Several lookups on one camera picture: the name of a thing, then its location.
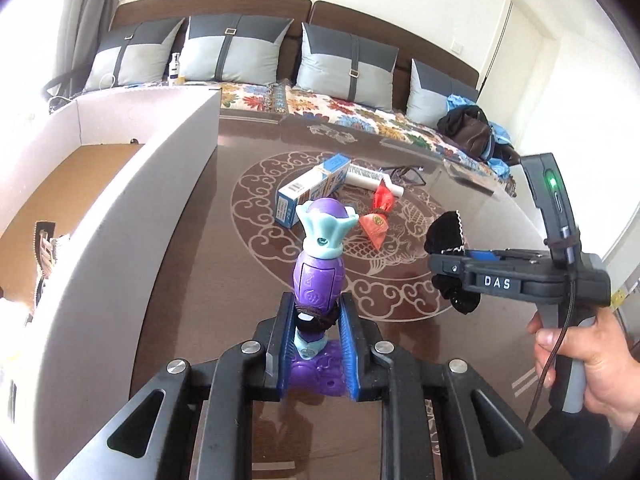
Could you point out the blue and white medicine box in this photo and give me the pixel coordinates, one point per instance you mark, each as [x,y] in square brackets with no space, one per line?
[312,192]

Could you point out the white paper roll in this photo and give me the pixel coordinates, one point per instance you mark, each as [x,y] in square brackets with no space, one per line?
[372,178]

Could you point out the dark wooden armrest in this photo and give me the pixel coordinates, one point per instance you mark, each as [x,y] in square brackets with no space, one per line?
[60,82]

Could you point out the grey two-tone pillow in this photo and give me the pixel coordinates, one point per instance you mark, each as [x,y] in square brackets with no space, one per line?
[435,95]
[235,50]
[345,65]
[135,55]

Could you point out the white door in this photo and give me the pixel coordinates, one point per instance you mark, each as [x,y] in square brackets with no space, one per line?
[520,60]

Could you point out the small white bottle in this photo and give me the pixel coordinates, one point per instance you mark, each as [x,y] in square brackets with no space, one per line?
[175,70]

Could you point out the dark brown bag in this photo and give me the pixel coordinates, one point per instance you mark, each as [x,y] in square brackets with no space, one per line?
[470,132]

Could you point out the floral blanket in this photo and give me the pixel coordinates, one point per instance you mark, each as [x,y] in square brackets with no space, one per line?
[325,105]

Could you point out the person's right hand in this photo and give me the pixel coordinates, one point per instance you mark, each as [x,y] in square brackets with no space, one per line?
[612,370]

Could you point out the white cardboard box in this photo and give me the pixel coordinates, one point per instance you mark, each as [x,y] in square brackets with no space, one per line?
[165,200]

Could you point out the black scrunchie with white trim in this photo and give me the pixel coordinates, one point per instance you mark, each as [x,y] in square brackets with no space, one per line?
[445,232]

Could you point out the purple plastic toy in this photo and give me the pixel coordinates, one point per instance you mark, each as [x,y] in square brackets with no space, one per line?
[317,275]

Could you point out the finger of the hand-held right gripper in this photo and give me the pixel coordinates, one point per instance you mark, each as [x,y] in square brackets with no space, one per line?
[515,255]
[492,280]

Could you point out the grey curtain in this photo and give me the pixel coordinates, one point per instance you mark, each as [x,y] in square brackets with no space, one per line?
[85,10]

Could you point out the rhinestone bow hair clip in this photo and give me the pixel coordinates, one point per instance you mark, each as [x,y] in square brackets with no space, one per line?
[45,255]

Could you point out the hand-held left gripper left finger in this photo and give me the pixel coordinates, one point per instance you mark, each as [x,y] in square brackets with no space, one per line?
[286,345]

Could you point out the white wall switch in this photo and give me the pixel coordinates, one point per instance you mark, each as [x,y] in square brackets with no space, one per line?
[458,47]

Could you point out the red candy packet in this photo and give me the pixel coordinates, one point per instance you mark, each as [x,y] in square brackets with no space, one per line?
[377,225]

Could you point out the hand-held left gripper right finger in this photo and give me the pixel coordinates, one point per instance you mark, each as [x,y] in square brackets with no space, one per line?
[350,350]

